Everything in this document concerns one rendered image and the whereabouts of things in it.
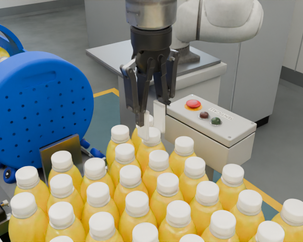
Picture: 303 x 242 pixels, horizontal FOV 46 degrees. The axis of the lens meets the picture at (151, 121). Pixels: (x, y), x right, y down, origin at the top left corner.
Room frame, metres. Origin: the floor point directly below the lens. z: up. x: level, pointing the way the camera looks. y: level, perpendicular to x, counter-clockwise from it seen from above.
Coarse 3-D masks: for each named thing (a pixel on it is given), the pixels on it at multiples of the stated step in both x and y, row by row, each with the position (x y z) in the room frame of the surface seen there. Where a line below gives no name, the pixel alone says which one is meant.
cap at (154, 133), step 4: (152, 128) 0.64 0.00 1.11; (156, 128) 0.64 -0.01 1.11; (152, 132) 0.63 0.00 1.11; (156, 132) 0.62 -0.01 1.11; (160, 132) 0.63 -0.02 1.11; (152, 136) 0.61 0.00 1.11; (156, 136) 0.61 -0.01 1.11; (160, 136) 0.62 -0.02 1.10; (144, 140) 0.61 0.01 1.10; (152, 140) 0.61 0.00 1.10; (156, 140) 0.61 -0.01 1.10
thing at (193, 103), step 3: (192, 99) 0.77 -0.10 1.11; (186, 102) 0.76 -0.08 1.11; (189, 102) 0.75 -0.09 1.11; (192, 102) 0.75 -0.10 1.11; (195, 102) 0.75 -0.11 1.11; (198, 102) 0.76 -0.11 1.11; (189, 105) 0.74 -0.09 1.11; (192, 105) 0.74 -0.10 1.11; (195, 105) 0.74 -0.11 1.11; (198, 105) 0.74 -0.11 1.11; (192, 108) 0.75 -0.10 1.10; (195, 108) 0.75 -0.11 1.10
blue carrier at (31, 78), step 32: (0, 64) 0.72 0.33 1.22; (32, 64) 0.71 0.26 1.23; (64, 64) 0.76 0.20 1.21; (0, 96) 0.66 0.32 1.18; (32, 96) 0.70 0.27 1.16; (64, 96) 0.76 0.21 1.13; (0, 128) 0.65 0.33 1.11; (32, 128) 0.69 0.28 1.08; (64, 128) 0.75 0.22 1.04; (0, 160) 0.64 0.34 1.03; (32, 160) 0.68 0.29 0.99
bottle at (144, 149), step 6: (144, 144) 0.61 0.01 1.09; (150, 144) 0.61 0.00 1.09; (156, 144) 0.61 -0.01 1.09; (162, 144) 0.63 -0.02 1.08; (138, 150) 0.62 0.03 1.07; (144, 150) 0.61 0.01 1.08; (150, 150) 0.60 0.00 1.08; (138, 156) 0.61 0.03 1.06; (144, 156) 0.60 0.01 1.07; (144, 162) 0.60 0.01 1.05; (144, 168) 0.59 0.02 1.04
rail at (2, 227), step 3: (105, 168) 0.67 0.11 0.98; (6, 219) 0.50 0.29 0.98; (9, 219) 0.50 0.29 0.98; (0, 222) 0.50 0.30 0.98; (3, 222) 0.50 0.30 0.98; (6, 222) 0.50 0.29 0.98; (0, 225) 0.49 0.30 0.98; (3, 225) 0.50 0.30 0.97; (6, 225) 0.50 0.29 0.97; (0, 228) 0.49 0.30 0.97; (3, 228) 0.49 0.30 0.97; (6, 228) 0.50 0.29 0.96; (0, 231) 0.49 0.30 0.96; (3, 231) 0.49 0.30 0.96; (6, 231) 0.50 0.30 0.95; (0, 234) 0.49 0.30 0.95
